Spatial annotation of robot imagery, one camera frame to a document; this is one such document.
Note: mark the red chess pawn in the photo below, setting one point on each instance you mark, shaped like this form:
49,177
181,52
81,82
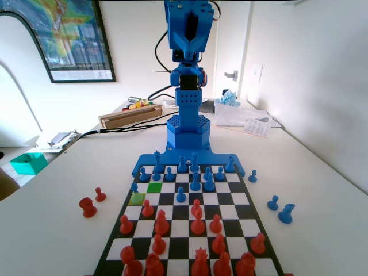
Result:
215,224
126,225
158,245
258,245
147,210
218,245
100,195

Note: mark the colourful toy blocks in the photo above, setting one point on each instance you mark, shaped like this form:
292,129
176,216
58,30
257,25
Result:
138,104

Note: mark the white papers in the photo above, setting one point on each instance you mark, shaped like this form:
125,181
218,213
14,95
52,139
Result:
235,116

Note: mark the blue crumpled cloth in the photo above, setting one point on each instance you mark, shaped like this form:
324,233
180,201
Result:
229,97

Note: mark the blue chess knight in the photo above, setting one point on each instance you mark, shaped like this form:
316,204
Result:
209,185
286,215

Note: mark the black and white chessboard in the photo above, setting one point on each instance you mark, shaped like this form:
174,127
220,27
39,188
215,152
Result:
224,207

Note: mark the black framed map poster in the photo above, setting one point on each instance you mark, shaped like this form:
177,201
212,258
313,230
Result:
74,37

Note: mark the teal plastic box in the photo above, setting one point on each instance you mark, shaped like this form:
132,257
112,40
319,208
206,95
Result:
27,164

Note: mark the blue chess queen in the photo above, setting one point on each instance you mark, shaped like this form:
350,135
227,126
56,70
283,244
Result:
195,162

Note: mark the printed paper sheet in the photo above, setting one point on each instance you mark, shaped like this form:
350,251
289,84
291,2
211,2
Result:
257,128

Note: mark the long wooden box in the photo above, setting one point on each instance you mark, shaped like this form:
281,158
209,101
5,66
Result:
129,118

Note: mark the red chess queen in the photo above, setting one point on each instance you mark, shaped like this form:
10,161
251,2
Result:
200,264

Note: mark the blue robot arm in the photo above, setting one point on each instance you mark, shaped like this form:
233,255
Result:
188,103

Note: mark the white arched frame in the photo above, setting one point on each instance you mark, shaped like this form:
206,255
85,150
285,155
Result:
20,57

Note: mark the dark grey block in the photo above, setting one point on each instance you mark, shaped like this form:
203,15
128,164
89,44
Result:
208,106

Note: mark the blue gripper with gears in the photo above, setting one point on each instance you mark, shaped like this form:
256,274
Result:
188,43

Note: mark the blue chess king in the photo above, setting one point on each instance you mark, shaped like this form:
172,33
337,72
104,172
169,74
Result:
157,161

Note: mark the white wall switch plate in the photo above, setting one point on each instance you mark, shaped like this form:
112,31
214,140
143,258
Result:
256,72

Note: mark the white door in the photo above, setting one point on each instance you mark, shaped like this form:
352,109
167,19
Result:
231,40

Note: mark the crumpled paper pile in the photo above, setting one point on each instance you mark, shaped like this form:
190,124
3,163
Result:
61,139

